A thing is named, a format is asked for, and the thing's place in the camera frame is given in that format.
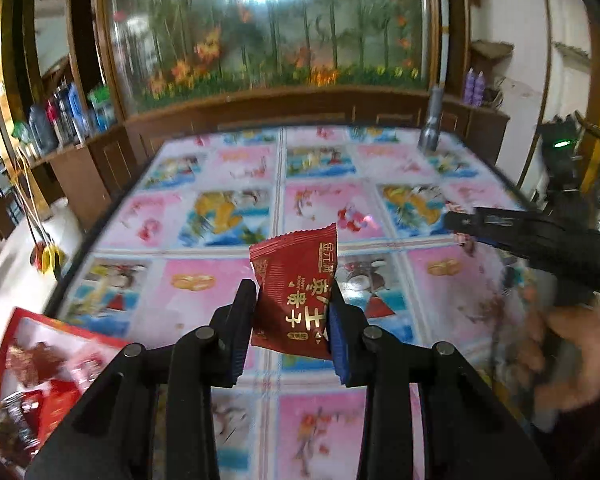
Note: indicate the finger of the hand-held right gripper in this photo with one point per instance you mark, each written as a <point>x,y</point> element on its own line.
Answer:
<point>490,227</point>

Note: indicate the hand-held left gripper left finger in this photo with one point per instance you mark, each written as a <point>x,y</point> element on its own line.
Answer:
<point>242,330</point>

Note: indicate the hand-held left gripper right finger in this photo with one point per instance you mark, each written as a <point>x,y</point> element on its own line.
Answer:
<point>337,340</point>

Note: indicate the dark red gold-print snack packet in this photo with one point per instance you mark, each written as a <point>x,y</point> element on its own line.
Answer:
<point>295,300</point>

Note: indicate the red cardboard box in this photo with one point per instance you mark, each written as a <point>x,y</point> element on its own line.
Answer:
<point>25,325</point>

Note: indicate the person's right hand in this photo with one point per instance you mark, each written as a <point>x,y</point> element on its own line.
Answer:
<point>575,355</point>

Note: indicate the silver flashlight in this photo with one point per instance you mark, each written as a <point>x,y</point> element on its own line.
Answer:
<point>431,125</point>

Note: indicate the purple bottle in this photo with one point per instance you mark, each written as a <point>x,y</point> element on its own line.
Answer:
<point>479,87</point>
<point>469,87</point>

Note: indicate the printed tablecloth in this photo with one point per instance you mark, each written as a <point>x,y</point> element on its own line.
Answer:
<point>310,200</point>

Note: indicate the pink snack packet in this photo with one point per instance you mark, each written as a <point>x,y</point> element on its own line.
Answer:
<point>87,372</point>

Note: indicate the white rolled tube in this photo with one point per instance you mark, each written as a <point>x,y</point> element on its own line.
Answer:
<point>445,35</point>

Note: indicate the broom and dustpan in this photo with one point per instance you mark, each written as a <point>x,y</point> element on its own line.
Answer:
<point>47,257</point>

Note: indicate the white plastic jug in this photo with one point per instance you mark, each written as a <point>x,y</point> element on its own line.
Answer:
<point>62,225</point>

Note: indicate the dark red foil snack packet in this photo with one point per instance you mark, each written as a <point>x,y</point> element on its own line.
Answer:
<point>30,362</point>

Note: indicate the dark brown snack packet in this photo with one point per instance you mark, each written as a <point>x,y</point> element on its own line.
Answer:
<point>10,425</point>

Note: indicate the green white bottle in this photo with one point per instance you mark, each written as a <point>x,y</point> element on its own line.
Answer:
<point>102,107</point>

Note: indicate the blue plastic bottle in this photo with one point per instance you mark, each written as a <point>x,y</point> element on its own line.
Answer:
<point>77,110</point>

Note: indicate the black red bottle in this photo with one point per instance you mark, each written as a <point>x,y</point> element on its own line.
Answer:
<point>57,115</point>

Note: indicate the dark grey plastic bottle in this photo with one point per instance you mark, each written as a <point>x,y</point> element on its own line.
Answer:
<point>42,127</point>

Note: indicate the green bag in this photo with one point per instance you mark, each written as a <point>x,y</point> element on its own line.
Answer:
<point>21,132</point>

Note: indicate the flower and bamboo glass panel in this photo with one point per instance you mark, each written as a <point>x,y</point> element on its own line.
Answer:
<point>260,25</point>

